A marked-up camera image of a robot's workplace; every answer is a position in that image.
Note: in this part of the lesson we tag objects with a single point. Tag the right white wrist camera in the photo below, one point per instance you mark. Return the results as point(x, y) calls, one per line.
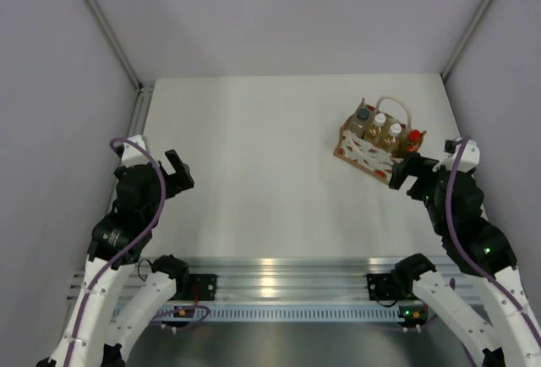
point(466, 154)

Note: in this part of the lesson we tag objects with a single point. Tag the aluminium front rail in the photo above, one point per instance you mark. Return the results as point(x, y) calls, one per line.
point(291, 281)

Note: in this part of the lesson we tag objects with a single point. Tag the grey slotted cable duct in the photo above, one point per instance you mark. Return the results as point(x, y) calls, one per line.
point(281, 313)

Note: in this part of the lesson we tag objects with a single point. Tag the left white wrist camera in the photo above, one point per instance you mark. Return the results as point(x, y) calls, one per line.
point(132, 151)

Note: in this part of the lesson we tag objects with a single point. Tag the yellow bottle red cap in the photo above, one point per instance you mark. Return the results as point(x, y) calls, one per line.
point(410, 143)

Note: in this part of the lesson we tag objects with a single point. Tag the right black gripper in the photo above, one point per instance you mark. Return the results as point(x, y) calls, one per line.
point(400, 170)

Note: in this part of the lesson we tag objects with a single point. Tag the right aluminium frame post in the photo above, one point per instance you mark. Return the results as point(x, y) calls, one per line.
point(467, 34)

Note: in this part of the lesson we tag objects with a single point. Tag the burlap watermelon canvas bag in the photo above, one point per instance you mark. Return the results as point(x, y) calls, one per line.
point(370, 158)

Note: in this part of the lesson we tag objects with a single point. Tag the left side aluminium rail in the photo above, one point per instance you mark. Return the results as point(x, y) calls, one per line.
point(141, 108)

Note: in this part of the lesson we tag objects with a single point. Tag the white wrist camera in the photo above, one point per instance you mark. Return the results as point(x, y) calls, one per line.
point(466, 154)
point(132, 151)

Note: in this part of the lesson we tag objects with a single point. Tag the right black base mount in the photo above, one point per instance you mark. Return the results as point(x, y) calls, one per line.
point(383, 288)

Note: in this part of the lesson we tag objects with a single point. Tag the aluminium frame post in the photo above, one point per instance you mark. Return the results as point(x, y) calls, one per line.
point(467, 34)
point(112, 41)

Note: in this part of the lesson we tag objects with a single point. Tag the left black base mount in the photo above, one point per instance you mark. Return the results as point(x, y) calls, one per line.
point(201, 287)

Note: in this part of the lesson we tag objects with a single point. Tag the left aluminium frame post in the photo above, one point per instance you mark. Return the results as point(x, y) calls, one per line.
point(112, 41)

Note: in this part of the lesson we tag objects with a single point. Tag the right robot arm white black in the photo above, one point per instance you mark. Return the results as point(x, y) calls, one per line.
point(509, 334)

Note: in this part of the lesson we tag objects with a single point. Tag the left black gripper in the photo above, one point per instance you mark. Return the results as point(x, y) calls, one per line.
point(178, 181)

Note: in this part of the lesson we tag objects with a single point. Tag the clear jar grey lid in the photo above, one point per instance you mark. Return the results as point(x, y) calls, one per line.
point(360, 121)

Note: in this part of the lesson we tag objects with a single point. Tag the aluminium rail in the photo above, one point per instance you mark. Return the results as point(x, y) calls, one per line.
point(291, 281)
point(141, 108)

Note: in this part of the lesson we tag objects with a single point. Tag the amber bottle white cap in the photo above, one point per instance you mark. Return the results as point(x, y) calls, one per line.
point(388, 140)
point(374, 129)

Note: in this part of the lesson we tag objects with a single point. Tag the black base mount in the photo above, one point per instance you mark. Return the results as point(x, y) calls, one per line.
point(201, 287)
point(383, 288)

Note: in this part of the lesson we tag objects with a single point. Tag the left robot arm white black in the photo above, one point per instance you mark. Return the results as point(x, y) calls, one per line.
point(94, 335)

